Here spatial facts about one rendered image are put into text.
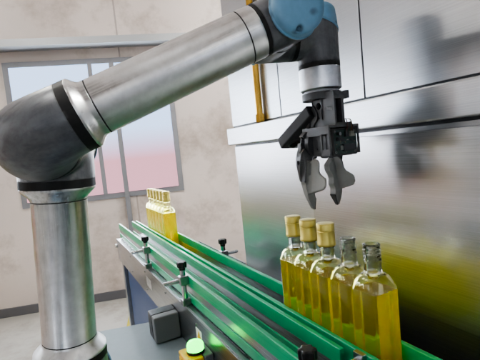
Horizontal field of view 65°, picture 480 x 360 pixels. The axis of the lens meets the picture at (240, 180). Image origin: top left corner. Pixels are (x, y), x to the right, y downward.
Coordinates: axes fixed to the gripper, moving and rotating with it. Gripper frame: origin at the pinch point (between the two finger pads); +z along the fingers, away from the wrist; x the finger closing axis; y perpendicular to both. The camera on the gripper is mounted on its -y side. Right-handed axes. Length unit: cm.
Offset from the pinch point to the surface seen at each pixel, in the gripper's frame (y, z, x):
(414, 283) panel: 9.9, 17.0, 12.1
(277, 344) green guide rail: 0.4, 24.3, -13.4
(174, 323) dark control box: -56, 40, -16
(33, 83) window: -332, -87, -40
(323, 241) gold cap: 0.9, 7.8, -1.5
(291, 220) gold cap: -10.2, 5.1, -0.6
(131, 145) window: -310, -25, 34
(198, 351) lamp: -29, 37, -18
